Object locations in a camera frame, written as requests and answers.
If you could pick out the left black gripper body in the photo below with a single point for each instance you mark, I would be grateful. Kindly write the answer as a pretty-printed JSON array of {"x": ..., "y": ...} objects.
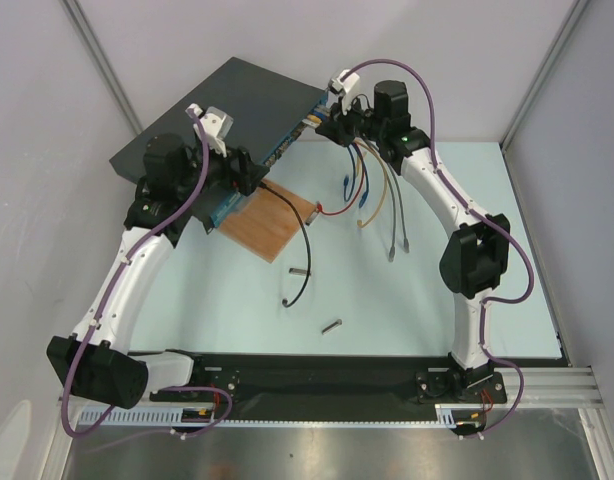
[{"x": 227, "y": 173}]

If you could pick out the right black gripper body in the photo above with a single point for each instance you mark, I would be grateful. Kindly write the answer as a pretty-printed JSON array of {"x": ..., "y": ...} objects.
[{"x": 338, "y": 126}]

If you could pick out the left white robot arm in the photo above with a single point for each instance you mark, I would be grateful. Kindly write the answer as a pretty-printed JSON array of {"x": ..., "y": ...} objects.
[{"x": 93, "y": 362}]

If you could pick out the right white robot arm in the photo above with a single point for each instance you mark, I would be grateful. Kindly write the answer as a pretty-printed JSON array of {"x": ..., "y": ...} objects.
[{"x": 476, "y": 255}]

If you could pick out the wooden board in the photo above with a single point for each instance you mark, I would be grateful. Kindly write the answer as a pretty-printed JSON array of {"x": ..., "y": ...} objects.
[{"x": 264, "y": 225}]

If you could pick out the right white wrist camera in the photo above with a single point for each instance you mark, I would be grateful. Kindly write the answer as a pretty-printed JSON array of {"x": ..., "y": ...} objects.
[{"x": 346, "y": 86}]

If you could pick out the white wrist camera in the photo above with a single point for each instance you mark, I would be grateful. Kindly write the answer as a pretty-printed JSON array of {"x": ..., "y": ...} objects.
[
  {"x": 346, "y": 86},
  {"x": 211, "y": 126}
]

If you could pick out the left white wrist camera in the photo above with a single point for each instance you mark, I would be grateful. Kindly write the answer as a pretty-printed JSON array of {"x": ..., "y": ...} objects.
[{"x": 211, "y": 126}]

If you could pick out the dark grey network switch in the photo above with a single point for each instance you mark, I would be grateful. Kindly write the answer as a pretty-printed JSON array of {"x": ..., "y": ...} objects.
[{"x": 269, "y": 111}]

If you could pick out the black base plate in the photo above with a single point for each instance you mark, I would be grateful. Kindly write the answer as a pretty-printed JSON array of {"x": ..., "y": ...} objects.
[{"x": 381, "y": 387}]

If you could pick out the white cable duct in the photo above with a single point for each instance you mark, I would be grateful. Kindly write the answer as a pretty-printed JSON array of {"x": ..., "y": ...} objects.
[{"x": 179, "y": 417}]

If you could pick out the aluminium rail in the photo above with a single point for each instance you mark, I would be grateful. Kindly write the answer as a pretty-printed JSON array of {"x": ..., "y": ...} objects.
[{"x": 560, "y": 388}]

